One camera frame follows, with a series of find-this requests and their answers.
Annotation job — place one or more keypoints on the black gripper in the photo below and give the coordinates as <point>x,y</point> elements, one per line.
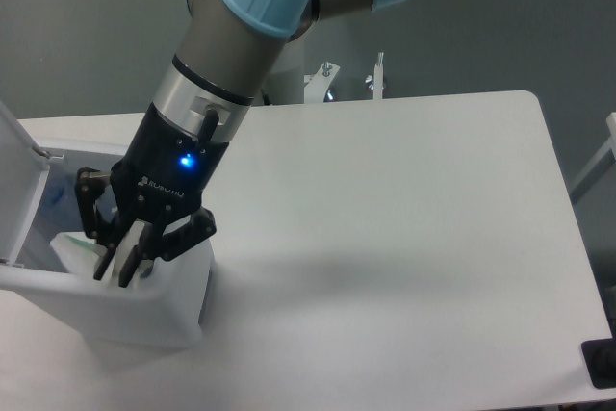
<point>159,180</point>

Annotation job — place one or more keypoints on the white paper carton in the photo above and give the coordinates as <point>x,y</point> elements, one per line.
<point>81,256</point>

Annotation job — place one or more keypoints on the clear plastic water bottle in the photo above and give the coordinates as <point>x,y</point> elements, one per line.
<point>58,208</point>

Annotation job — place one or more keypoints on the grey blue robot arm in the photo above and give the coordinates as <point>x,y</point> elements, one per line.
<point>219,68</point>

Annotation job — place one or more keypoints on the white plastic trash can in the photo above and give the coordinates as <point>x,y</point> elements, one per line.
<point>162,308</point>

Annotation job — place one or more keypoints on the white trash can lid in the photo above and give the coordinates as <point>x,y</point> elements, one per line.
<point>29,221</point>

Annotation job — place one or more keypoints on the black device at table edge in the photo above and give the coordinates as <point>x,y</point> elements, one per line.
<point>599,356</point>

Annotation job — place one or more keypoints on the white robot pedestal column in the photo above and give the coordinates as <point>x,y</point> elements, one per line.
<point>284,84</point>

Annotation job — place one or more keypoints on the white metal base frame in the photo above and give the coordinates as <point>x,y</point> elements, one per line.
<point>317,87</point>

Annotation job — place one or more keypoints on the white frame at right edge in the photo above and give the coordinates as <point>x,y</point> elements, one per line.
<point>598,165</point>

